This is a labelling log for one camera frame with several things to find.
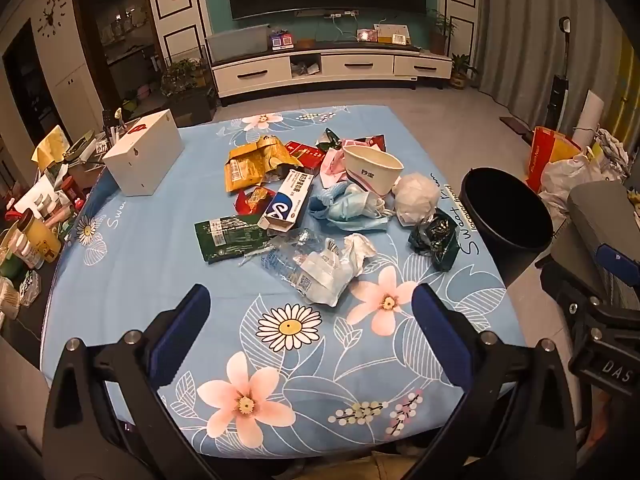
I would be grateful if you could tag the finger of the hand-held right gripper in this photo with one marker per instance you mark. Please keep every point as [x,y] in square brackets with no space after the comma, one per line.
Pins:
[567,282]
[617,258]

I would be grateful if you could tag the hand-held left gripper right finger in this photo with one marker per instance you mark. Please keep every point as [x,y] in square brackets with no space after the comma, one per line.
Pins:
[445,340]

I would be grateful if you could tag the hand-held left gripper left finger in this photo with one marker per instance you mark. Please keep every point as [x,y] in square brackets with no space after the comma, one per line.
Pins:
[182,330]

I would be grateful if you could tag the black trash bin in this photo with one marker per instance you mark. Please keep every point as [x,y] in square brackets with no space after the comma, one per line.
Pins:
[505,210]

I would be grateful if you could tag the dark green wrapper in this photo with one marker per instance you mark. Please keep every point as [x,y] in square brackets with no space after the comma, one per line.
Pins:
[435,240]

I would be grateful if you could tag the green snack packet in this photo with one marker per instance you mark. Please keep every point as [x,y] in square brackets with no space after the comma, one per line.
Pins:
[225,235]

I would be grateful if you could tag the clear plastic wrapper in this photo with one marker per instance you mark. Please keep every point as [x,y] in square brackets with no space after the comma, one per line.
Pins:
[280,257]

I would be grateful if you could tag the white tissue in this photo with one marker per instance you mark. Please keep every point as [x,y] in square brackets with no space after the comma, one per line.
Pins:
[359,252]

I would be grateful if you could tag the white mask packet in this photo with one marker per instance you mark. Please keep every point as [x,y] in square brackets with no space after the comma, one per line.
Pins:
[322,280]

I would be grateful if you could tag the white tissue ball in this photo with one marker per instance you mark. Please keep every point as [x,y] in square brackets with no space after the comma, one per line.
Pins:
[415,197]

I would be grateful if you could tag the orange red wrapper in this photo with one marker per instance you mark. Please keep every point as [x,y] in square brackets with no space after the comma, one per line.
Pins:
[252,199]

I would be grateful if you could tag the white blue medicine box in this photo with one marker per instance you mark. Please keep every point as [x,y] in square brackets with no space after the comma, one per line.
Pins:
[287,200]

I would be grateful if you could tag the blue face mask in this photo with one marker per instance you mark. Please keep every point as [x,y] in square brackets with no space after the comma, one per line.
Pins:
[345,205]

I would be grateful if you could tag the yellow snack bag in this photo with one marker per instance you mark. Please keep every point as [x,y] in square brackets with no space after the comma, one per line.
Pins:
[245,165]

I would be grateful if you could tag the white paper cup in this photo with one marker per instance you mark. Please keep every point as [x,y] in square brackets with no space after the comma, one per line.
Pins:
[370,170]

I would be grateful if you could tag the pink packet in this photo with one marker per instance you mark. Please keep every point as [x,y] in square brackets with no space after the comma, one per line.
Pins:
[332,167]

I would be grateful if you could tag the red carton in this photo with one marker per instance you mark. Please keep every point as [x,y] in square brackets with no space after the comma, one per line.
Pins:
[307,155]

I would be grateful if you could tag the grey sofa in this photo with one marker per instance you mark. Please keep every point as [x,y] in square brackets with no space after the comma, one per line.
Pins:
[595,210]

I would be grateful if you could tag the large white plastic bag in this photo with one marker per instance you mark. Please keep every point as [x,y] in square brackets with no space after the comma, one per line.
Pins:
[565,175]

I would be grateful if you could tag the crumpled grey white cloth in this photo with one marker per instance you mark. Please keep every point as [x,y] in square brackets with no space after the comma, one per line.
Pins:
[612,152]

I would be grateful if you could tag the red yellow shopping bag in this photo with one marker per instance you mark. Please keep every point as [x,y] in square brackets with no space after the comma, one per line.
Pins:
[542,152]

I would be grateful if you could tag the white paper roll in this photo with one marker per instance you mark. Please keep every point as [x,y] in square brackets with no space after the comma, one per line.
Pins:
[590,115]

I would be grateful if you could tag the dark doormat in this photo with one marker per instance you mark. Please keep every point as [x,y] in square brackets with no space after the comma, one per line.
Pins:
[517,127]

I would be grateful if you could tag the yellow curtain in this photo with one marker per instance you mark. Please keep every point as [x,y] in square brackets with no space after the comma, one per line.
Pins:
[625,95]

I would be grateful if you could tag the black upright vacuum cleaner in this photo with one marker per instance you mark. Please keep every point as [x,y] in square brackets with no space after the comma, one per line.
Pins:
[559,95]

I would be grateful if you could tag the white box with red mark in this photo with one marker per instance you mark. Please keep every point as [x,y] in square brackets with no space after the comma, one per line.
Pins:
[145,160]

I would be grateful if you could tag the pile of assorted bottles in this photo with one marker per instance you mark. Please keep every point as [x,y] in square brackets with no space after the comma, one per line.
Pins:
[40,195]

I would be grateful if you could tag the small potted plant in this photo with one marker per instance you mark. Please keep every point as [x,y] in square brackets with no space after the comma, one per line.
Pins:
[460,72]

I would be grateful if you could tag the grey curtain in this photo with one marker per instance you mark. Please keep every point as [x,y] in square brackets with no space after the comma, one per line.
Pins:
[525,35]

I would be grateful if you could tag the bushy potted plant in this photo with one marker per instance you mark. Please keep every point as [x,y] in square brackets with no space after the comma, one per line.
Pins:
[182,75]

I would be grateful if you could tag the white tv cabinet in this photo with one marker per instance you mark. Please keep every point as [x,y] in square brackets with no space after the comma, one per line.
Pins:
[260,72]

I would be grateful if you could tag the tall potted plant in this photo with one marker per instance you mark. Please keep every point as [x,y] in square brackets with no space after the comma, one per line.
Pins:
[440,30]

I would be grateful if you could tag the white yellow box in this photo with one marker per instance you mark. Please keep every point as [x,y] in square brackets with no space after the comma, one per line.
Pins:
[392,34]

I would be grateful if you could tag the white power strip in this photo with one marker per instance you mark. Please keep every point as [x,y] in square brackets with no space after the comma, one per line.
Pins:
[342,13]

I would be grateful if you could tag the black wall clock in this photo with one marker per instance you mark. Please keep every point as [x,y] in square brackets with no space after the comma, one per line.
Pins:
[52,16]

